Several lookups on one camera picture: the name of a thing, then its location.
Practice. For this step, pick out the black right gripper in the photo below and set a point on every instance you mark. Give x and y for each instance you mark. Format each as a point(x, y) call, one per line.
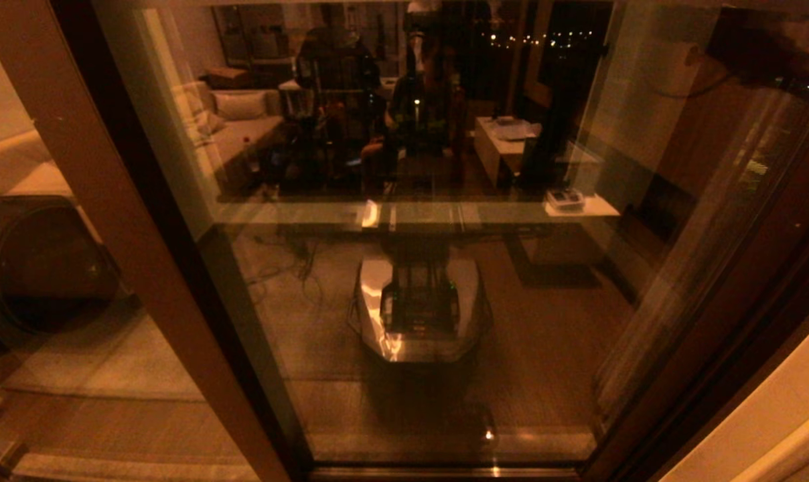
point(739, 47)

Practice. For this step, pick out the brown framed sliding glass door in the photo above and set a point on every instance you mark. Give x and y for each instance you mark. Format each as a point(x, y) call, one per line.
point(378, 402)

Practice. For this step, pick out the metal floor door track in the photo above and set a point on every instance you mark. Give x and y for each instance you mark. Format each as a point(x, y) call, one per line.
point(445, 474)

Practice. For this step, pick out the brown framed fixed glass panel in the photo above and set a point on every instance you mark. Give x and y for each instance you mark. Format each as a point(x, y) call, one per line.
point(157, 268)

